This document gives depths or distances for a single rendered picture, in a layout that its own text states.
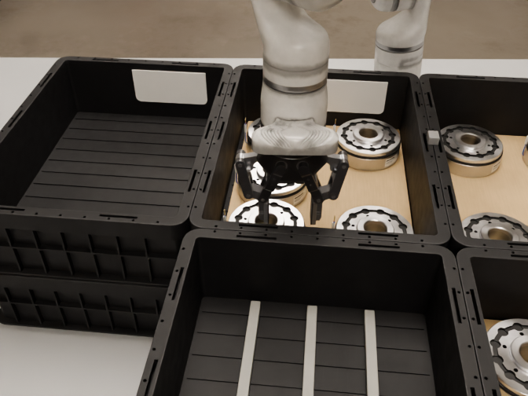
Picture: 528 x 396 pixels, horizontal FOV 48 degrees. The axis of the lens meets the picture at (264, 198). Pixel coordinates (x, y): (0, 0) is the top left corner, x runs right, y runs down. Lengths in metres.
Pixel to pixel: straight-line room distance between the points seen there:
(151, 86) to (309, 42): 0.48
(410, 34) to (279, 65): 0.57
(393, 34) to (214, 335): 0.69
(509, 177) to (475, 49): 2.42
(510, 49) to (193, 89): 2.58
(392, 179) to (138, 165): 0.40
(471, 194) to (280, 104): 0.40
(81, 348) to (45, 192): 0.24
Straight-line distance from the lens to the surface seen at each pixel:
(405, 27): 1.16
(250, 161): 0.71
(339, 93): 1.00
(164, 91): 1.03
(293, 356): 0.68
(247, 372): 0.66
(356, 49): 3.22
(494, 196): 0.93
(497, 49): 3.40
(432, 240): 0.68
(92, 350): 0.87
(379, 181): 0.91
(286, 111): 0.63
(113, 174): 0.94
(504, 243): 0.70
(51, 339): 0.90
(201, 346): 0.69
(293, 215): 0.79
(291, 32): 0.61
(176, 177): 0.92
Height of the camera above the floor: 1.39
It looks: 40 degrees down
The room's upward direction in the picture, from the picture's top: straight up
